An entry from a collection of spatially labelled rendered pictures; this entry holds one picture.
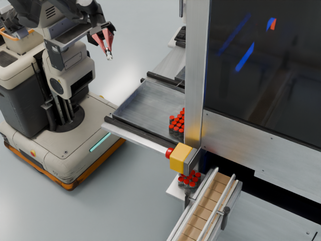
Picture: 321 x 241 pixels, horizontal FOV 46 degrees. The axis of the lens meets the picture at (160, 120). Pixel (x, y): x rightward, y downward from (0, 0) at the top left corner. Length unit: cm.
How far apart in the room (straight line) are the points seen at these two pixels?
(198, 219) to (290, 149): 36
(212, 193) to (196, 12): 61
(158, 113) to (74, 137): 91
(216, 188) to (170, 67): 75
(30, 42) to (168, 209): 125
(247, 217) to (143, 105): 63
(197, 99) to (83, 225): 140
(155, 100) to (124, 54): 183
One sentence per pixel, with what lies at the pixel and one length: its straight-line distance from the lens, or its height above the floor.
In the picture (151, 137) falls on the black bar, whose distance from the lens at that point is 149.
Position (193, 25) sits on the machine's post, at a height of 149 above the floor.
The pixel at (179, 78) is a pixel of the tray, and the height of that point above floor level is 92.
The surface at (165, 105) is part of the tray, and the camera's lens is 164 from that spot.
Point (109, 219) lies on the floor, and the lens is 235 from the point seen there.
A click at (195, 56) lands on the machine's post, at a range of 106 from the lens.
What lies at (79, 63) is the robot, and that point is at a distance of 207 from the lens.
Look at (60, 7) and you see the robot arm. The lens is 151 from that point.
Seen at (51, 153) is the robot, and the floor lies 28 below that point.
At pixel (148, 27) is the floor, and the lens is 382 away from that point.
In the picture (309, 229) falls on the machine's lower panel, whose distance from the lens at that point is 142.
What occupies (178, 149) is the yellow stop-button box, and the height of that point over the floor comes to 103.
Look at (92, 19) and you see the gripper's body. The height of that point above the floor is 127.
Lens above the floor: 201
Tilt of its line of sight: 46 degrees down
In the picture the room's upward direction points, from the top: 3 degrees counter-clockwise
